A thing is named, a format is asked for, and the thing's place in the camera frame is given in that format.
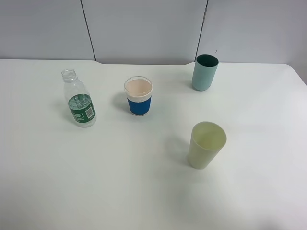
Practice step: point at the blue sleeved cream cup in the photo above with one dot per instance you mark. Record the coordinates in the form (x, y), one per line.
(138, 91)

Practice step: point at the clear green label water bottle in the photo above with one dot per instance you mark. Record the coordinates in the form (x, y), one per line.
(78, 99)

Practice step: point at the pale green plastic cup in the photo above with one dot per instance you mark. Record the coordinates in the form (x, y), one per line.
(207, 139)

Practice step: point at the light teal tall cup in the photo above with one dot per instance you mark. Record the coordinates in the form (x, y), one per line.
(204, 71)

